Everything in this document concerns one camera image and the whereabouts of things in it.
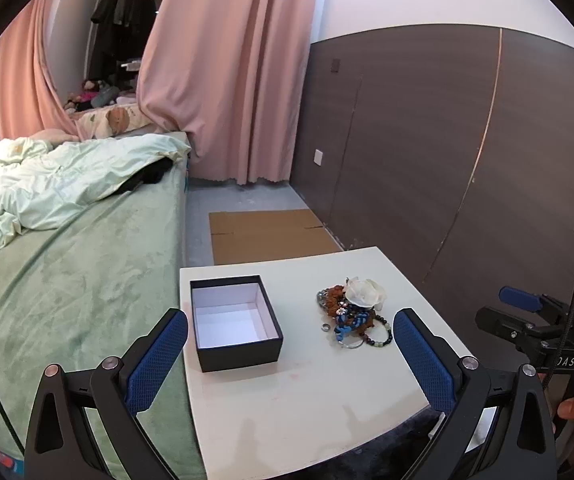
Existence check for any dark green bead bracelet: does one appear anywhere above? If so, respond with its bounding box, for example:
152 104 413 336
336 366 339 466
358 314 395 350

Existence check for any blue bead bracelet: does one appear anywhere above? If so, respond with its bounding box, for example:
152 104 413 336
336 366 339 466
333 309 373 344

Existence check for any white shell flower ornament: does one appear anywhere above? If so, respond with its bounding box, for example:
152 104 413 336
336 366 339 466
343 278 387 311

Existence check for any brown rudraksha bead bracelet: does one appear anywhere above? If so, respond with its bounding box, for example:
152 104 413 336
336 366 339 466
321 284 374 336

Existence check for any black jewelry box white interior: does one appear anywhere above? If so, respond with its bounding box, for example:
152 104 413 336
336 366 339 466
189 275 284 373

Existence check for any thin silver bangle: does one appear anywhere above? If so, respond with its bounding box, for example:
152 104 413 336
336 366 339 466
338 337 364 350

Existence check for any bed with green sheet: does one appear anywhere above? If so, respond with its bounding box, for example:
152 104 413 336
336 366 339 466
0 154 189 479

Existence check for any white square table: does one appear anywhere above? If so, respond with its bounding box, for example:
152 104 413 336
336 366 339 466
180 247 470 479

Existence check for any flat brown cardboard sheet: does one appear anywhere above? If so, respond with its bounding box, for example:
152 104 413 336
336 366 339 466
209 209 342 266

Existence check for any pale green duvet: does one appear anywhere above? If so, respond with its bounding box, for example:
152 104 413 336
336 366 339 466
0 132 191 250

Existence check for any bear print pillow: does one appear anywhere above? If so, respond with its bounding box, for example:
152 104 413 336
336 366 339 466
73 103 157 140

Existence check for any plush toys pile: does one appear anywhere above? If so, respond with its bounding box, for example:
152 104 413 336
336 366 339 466
63 79 120 114

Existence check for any pink curtain left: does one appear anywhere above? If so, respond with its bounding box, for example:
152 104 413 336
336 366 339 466
0 0 78 139

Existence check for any pink curtain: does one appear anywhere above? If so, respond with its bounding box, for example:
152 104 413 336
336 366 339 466
137 0 315 184
0 0 78 139

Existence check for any pink curtain right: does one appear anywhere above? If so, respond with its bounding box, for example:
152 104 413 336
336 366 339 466
137 0 315 184

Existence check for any black cable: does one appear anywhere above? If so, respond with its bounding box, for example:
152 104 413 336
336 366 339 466
539 248 574 396

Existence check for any silver chain jewelry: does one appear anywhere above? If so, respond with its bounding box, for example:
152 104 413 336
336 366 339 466
316 288 338 313

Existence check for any white wall socket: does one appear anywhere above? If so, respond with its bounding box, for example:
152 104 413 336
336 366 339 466
313 150 324 166

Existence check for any dark wall switch plate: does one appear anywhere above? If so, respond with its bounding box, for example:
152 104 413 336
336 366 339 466
330 58 340 73

